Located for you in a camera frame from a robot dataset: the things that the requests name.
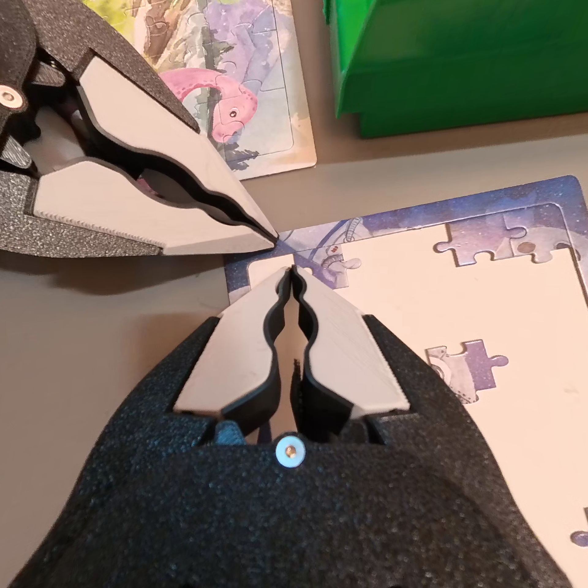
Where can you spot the pink dinosaur puzzle board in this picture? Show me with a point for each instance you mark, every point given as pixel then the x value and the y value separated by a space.
pixel 257 69

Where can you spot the blue grey puzzle piece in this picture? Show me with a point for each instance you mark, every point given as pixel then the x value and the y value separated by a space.
pixel 546 229

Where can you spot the purple grey puzzle piece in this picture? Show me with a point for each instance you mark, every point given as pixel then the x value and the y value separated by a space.
pixel 464 372

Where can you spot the grey desk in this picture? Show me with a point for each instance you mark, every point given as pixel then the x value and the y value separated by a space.
pixel 92 344

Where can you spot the plain blue puzzle piece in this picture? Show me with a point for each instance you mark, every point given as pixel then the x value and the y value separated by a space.
pixel 477 239

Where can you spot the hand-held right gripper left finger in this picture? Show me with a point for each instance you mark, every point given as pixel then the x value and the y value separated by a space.
pixel 229 363

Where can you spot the blue framed puzzle board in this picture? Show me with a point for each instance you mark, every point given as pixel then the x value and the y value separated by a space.
pixel 505 312

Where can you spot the blue star puzzle piece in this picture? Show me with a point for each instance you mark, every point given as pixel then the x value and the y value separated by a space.
pixel 581 535

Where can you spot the green plastic bin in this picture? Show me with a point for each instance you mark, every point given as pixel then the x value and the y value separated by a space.
pixel 459 59

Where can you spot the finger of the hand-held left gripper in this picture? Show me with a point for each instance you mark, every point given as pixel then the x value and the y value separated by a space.
pixel 151 119
pixel 101 202

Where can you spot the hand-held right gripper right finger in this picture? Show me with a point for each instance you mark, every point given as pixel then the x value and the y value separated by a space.
pixel 353 363

